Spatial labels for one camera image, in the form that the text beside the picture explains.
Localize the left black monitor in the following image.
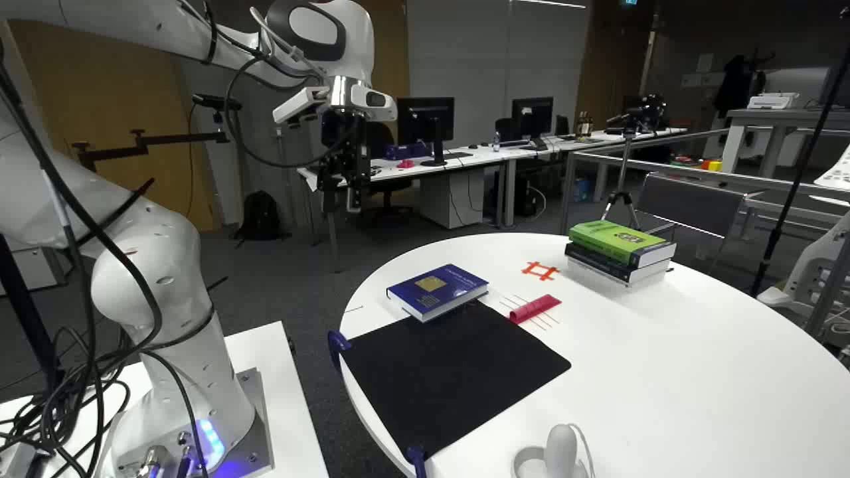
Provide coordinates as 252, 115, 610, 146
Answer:
399, 97, 455, 166

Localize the blue book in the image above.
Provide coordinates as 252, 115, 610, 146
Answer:
384, 263, 488, 322

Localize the red rectangular block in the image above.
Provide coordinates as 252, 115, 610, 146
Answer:
510, 296, 561, 325

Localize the white office desk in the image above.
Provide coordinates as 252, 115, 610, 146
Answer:
298, 127, 686, 225

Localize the dark book under green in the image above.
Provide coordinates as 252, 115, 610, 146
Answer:
565, 245, 673, 285

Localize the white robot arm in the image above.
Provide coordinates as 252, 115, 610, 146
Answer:
0, 0, 396, 478

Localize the black monitor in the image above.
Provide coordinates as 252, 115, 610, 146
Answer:
512, 98, 552, 148
399, 97, 455, 166

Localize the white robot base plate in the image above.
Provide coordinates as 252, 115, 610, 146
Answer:
2, 322, 330, 478

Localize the black mat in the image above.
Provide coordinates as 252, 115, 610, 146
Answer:
343, 302, 570, 459

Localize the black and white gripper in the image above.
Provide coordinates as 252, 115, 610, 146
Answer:
270, 75, 399, 190

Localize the metal frame table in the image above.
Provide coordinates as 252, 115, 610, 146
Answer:
561, 123, 850, 269

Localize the black backpack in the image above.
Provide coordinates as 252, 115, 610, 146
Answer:
236, 191, 282, 240

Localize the right black monitor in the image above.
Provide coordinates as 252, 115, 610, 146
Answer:
512, 98, 552, 148

